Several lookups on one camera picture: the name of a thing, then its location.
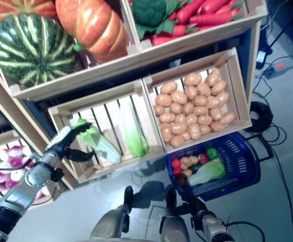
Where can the napa cabbage with green leaves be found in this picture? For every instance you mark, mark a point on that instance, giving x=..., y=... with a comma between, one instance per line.
x=206, y=172
x=135, y=136
x=103, y=146

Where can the orange ribbed pumpkin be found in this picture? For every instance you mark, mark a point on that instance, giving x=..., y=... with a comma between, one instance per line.
x=95, y=27
x=15, y=8

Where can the grey power strip red switch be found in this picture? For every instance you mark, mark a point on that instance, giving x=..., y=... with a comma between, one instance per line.
x=277, y=67

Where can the blue plastic shopping basket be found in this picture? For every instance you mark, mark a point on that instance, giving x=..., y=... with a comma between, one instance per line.
x=237, y=156

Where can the silver robot leg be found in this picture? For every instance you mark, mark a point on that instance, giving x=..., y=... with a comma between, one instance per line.
x=174, y=227
x=111, y=223

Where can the wooden turnip crate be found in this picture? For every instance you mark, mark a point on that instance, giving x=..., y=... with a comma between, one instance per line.
x=0, y=141

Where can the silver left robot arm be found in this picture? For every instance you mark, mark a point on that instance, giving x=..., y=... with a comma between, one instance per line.
x=22, y=187

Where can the wooden carrot crate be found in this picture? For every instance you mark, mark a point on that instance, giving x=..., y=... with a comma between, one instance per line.
x=211, y=31

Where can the green bell pepper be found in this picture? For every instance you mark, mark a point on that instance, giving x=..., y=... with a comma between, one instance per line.
x=212, y=153

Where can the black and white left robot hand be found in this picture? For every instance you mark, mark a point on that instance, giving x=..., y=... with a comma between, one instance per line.
x=61, y=136

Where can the silver left robot leg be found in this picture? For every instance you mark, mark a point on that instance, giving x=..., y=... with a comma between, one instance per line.
x=111, y=223

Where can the brown potato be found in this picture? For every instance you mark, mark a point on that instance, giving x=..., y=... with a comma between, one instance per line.
x=186, y=136
x=178, y=128
x=194, y=131
x=213, y=102
x=213, y=77
x=203, y=88
x=192, y=79
x=218, y=87
x=228, y=117
x=159, y=110
x=205, y=129
x=217, y=126
x=215, y=114
x=191, y=119
x=164, y=125
x=187, y=173
x=223, y=98
x=180, y=119
x=185, y=161
x=167, y=117
x=166, y=134
x=179, y=97
x=177, y=140
x=164, y=100
x=169, y=88
x=204, y=120
x=176, y=108
x=201, y=100
x=188, y=108
x=201, y=111
x=193, y=159
x=191, y=92

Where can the dark green cucumber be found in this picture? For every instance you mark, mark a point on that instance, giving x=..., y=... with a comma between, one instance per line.
x=195, y=167

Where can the red tomato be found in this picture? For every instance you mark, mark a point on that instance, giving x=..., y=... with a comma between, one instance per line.
x=177, y=171
x=176, y=164

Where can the silver right robot leg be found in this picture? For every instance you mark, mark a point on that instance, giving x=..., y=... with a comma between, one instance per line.
x=174, y=227

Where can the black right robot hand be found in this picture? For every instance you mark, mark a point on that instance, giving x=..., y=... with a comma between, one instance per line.
x=186, y=209

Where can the red orange carrot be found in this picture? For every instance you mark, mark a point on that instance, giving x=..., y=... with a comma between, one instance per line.
x=211, y=19
x=172, y=15
x=214, y=5
x=179, y=30
x=225, y=9
x=161, y=39
x=189, y=11

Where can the green felt broccoli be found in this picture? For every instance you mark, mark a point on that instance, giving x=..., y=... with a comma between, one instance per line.
x=148, y=12

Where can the black floor stand leg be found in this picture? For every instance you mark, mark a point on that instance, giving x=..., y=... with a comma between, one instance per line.
x=282, y=32

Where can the wooden pumpkin crate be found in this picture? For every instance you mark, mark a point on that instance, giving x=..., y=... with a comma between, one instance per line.
x=73, y=80

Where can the dark purple eggplant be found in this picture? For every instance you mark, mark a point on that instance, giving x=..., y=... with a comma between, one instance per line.
x=181, y=181

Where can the wooden shelf rack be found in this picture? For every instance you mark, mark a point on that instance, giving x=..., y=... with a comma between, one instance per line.
x=10, y=106

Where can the black power adapter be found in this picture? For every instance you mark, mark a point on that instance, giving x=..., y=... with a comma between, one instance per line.
x=262, y=56

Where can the wooden potato crate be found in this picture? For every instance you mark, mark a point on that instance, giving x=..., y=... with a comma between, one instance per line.
x=238, y=95

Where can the green striped pumpkin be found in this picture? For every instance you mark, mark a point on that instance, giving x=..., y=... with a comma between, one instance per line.
x=32, y=49

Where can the wooden cabbage crate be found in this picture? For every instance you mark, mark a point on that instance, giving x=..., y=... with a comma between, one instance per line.
x=111, y=98

